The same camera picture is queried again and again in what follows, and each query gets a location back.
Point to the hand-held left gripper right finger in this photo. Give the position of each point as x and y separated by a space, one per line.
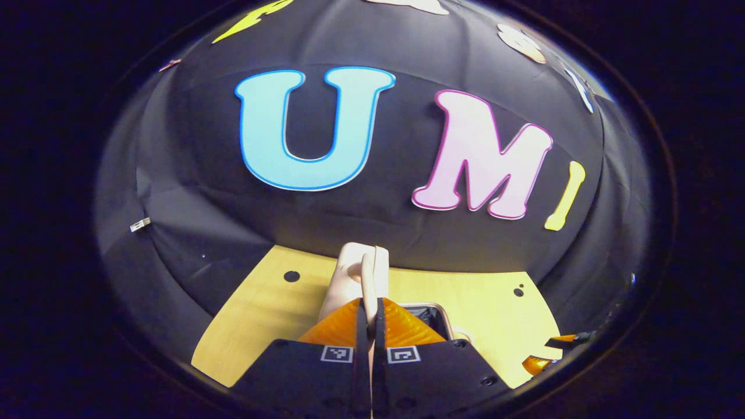
379 349

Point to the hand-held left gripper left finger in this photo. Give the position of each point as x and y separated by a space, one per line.
362 349

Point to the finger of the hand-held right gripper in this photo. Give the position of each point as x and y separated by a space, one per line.
535 365
573 338

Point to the black backdrop cloth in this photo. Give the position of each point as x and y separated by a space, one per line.
378 221

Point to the white cloth clip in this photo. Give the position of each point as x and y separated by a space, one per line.
140 224

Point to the copper cloth clip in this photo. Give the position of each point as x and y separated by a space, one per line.
170 64

